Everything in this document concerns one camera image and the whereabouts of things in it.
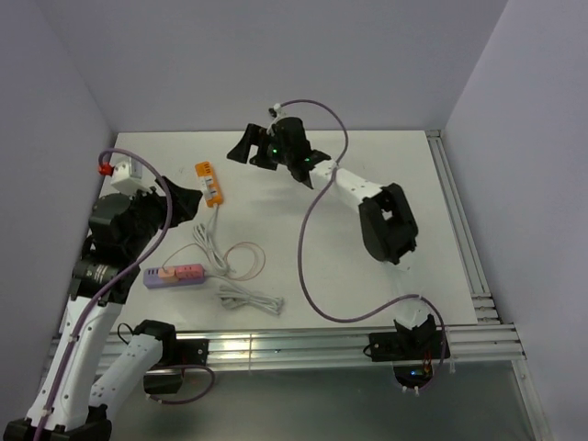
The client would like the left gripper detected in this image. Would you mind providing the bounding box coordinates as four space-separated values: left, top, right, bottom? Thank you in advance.
125 175 202 256

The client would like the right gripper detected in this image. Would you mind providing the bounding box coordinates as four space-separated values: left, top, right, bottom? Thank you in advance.
226 125 292 172

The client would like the orange power strip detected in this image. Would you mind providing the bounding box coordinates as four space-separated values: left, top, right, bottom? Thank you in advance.
195 161 224 208

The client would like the pink plug adapter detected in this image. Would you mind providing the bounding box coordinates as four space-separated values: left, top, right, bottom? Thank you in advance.
175 264 205 280

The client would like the small pink charger plug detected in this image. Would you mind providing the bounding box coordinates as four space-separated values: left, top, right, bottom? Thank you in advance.
157 266 178 283

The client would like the purple power strip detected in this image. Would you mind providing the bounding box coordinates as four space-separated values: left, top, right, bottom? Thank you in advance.
142 268 206 289

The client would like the small white plug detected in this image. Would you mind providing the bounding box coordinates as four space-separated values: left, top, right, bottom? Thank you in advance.
203 176 218 198

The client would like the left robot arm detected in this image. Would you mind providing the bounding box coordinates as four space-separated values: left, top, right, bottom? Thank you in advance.
3 177 202 440

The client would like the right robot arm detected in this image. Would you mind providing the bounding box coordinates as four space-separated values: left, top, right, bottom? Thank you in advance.
227 117 436 358

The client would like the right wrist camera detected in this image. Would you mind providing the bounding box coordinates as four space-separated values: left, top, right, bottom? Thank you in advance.
266 103 287 136

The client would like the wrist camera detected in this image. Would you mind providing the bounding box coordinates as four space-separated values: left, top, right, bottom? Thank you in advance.
98 158 149 197
266 103 287 136

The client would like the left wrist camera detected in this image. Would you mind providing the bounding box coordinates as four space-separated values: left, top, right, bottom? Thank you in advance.
98 158 149 197

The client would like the purple strip white cord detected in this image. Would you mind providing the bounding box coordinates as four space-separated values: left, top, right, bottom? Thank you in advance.
209 274 286 317

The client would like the aluminium front rail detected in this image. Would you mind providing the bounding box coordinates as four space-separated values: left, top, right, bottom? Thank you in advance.
43 323 525 379

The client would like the aluminium rail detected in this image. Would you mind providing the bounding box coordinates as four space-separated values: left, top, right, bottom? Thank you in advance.
43 323 525 379
425 130 553 440

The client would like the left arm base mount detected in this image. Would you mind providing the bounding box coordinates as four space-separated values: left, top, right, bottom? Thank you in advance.
142 338 209 396

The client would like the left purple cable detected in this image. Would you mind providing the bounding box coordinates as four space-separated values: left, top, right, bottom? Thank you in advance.
31 149 217 441

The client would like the purple cable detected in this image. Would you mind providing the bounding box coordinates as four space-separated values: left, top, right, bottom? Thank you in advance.
31 149 217 441
275 98 447 396

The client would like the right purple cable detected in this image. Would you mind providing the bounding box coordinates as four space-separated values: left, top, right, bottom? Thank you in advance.
275 98 447 396

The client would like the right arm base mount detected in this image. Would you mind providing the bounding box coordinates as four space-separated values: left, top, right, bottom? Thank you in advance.
363 328 451 391

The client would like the aluminium right rail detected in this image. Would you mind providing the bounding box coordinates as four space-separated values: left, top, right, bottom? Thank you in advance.
425 130 553 440

